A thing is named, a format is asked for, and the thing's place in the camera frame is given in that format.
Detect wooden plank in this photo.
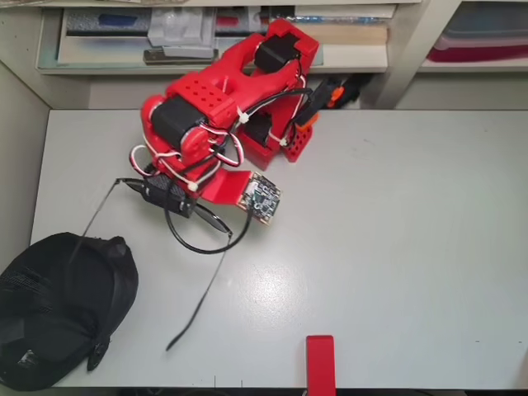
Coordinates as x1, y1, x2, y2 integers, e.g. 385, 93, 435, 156
288, 18, 391, 45

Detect grey metal stapler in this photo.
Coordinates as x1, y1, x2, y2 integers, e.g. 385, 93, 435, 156
143, 45, 219, 66

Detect white shallow tray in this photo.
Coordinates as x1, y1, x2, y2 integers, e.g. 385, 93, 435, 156
35, 6, 391, 76

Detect wrist camera board red bracket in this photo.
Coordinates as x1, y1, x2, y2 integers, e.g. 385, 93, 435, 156
201, 168, 284, 228

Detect black orange table clamp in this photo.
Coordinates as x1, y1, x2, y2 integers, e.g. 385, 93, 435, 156
295, 76, 372, 129

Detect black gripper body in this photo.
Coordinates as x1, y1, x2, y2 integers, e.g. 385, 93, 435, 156
139, 175, 197, 219

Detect white shelf unit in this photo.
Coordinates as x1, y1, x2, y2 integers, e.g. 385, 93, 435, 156
0, 0, 528, 111

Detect white flat box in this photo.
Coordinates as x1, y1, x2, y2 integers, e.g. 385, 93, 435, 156
295, 2, 398, 20

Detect black baseball cap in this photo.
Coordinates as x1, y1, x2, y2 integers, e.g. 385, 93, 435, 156
0, 231, 140, 392

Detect black sunglasses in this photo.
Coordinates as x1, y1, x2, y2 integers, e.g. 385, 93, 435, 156
69, 176, 234, 352

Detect dark blister pack red tool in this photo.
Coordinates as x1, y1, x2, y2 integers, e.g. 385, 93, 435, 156
214, 6, 276, 38

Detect black camera cable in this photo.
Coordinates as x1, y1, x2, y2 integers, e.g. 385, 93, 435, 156
163, 204, 253, 255

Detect white plastic packaging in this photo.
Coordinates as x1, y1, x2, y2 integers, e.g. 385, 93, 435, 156
148, 7, 215, 47

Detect dark blister pack blue tool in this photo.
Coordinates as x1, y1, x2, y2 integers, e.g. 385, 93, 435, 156
65, 7, 152, 39

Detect pink lidded plastic container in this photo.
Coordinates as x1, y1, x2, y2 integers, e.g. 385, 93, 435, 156
424, 2, 528, 65

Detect red clamp block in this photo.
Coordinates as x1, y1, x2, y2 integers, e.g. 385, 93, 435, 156
305, 334, 337, 396

